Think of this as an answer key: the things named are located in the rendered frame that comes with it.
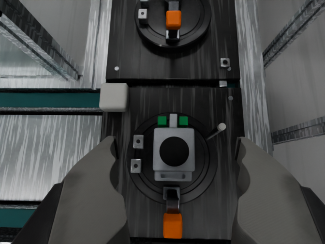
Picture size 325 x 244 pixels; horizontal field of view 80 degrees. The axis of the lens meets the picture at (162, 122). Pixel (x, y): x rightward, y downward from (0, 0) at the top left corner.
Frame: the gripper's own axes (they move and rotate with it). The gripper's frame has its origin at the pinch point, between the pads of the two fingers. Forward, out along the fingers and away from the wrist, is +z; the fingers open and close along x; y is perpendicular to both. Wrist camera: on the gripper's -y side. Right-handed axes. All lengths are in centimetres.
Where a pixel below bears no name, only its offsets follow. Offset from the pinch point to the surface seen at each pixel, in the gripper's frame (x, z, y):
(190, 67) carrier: 3.3, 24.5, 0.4
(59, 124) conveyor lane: -22.2, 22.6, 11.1
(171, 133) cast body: -0.1, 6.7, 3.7
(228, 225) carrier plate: 8.4, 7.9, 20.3
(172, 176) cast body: 0.0, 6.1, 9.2
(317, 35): 36, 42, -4
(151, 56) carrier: -3.7, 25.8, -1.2
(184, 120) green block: 1.6, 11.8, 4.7
